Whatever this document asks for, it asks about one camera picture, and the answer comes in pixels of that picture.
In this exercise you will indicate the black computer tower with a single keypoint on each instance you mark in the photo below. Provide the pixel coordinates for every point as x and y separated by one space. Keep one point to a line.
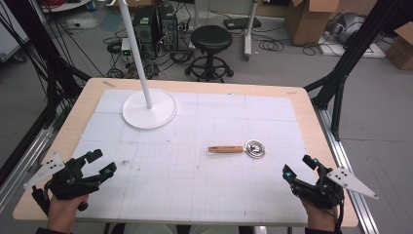
156 27

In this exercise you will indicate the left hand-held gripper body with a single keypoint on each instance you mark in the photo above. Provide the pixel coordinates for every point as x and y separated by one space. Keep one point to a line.
69 182

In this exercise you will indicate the small white green device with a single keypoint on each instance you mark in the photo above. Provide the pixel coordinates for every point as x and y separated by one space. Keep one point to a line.
126 48

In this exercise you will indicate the white grid mat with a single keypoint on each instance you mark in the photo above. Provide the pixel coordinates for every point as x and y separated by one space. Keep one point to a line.
195 156

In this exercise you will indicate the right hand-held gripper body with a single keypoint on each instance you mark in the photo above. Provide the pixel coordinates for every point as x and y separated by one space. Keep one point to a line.
324 188

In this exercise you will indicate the black round stool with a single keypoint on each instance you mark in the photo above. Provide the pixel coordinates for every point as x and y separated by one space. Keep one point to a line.
211 52

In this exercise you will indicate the wooden table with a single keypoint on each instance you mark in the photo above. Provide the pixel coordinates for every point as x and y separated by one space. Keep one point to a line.
81 113

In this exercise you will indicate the aluminium rail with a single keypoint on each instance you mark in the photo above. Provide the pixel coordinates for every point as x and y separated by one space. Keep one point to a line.
22 165
347 169

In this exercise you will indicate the black metal frame stand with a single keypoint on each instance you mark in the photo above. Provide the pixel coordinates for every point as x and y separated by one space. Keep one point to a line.
344 65
42 65

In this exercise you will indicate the person's right hand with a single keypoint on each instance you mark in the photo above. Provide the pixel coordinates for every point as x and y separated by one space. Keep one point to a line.
319 217

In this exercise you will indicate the person's left hand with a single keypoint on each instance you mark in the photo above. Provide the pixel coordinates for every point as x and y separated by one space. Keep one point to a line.
63 213

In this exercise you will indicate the black flat device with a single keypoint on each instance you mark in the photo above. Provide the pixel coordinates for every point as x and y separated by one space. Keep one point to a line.
242 22

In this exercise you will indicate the silver round appliance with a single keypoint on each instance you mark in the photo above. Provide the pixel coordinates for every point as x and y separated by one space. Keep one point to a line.
345 27

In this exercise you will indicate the white lamp stand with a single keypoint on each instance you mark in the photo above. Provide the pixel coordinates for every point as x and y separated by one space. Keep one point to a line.
147 107

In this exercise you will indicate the small cardboard box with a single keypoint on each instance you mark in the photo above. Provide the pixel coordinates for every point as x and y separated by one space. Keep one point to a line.
401 48

